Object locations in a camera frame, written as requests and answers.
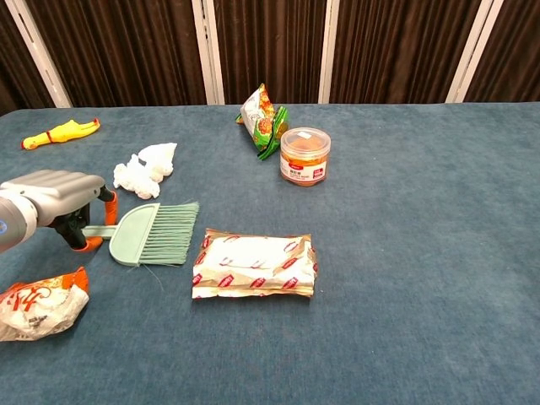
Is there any white gold food package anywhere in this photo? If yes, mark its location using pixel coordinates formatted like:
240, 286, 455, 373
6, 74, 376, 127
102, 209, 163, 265
191, 227, 319, 300

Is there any clear jar with orange contents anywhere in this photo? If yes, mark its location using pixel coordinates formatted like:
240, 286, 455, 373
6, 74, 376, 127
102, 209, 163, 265
278, 127, 332, 188

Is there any white partition frame post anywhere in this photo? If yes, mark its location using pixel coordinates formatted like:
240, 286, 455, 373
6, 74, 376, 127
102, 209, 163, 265
191, 0, 226, 106
444, 0, 505, 104
3, 0, 73, 109
316, 0, 341, 105

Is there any green snack bag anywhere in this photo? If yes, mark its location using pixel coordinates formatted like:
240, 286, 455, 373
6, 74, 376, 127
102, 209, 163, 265
235, 82, 292, 163

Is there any white tissue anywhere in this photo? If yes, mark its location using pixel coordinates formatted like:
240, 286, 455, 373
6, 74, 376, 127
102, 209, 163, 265
112, 142, 179, 200

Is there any crumpled orange white snack bag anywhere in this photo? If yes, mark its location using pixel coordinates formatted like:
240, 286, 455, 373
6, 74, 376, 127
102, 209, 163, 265
0, 266, 91, 343

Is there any brown pleated curtain panel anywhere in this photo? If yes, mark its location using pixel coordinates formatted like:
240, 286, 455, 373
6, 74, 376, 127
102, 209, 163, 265
328, 0, 483, 105
212, 0, 328, 105
463, 0, 540, 104
0, 0, 57, 117
24, 0, 208, 108

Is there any yellow rubber chicken toy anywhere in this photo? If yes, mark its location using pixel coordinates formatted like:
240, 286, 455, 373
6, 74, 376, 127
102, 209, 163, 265
20, 117, 102, 151

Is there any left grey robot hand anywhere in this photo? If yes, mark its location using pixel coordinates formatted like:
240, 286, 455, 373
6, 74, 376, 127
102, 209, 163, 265
0, 169, 120, 252

